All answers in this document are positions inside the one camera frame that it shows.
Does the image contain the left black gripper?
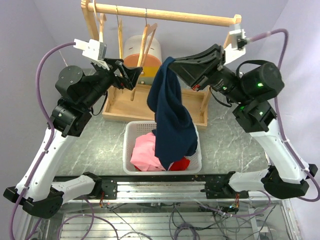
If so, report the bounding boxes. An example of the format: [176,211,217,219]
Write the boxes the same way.
[81,57,143,110]

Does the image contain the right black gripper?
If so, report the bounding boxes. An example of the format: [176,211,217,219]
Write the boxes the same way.
[166,43,250,105]

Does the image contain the brown wooden hanger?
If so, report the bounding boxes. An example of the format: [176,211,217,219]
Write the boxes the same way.
[130,8,158,102]

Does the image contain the yellow wooden hanger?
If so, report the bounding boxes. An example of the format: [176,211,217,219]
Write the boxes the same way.
[115,6,123,59]

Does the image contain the light wooden hanger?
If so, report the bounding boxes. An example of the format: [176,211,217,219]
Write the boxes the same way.
[92,0,107,43]

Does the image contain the navy blue t shirt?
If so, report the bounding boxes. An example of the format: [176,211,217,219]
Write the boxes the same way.
[147,57,198,170]

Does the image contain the pink t shirt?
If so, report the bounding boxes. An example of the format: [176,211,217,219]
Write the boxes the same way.
[130,132,165,172]

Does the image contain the red t shirt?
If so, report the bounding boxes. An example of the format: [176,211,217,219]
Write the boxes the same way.
[168,157,191,172]

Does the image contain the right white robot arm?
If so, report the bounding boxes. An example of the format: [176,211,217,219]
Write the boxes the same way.
[168,44,318,200]

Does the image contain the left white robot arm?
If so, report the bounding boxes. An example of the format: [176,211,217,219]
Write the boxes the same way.
[3,58,143,219]

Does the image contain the wooden clothes rack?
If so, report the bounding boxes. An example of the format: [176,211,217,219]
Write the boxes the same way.
[81,0,242,129]

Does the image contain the white orange round appliance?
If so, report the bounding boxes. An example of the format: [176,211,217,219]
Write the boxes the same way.
[123,35,163,86]

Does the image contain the white plastic basket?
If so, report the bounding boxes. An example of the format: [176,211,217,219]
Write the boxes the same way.
[122,120,202,176]

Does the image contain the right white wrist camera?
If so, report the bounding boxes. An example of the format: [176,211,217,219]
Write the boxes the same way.
[223,23,247,65]

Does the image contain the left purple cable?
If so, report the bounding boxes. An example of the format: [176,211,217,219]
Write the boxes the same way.
[8,41,76,240]

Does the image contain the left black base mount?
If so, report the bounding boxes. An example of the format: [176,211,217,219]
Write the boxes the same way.
[88,176,118,200]

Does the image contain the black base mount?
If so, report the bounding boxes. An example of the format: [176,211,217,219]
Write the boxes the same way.
[88,176,118,200]
[200,171,249,199]

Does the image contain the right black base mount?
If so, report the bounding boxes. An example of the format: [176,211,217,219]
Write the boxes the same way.
[200,171,249,199]

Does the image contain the aluminium rail frame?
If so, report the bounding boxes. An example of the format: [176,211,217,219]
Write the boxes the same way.
[16,174,302,240]

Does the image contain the loose cables under frame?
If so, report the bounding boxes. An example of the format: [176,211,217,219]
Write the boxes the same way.
[56,197,276,240]

